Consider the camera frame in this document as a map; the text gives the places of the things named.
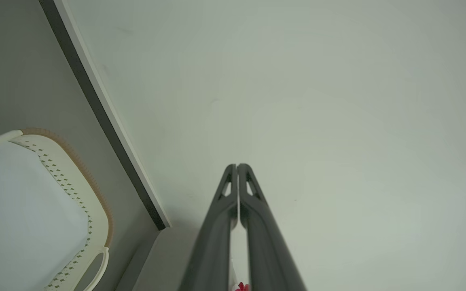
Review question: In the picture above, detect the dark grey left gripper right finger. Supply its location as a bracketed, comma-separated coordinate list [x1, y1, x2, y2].
[239, 163, 307, 291]

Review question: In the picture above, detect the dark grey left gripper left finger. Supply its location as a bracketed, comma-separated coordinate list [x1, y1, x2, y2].
[178, 164, 239, 291]

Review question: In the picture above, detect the red jersey with large number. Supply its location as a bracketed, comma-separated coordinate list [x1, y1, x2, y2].
[231, 261, 251, 291]

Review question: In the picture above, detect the white plastic laundry basket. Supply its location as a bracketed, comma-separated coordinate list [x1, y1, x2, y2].
[0, 128, 114, 291]

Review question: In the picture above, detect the white and black baseboard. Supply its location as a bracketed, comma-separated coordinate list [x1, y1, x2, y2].
[39, 0, 172, 231]

